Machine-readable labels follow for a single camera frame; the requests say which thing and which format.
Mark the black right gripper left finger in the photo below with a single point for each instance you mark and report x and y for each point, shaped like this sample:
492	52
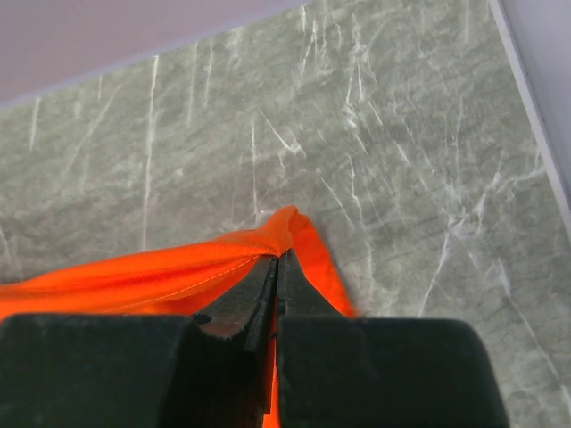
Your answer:
210	369

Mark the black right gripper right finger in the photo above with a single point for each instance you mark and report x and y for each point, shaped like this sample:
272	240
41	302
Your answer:
338	371

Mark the orange t shirt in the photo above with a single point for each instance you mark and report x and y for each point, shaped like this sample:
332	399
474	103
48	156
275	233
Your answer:
183	280

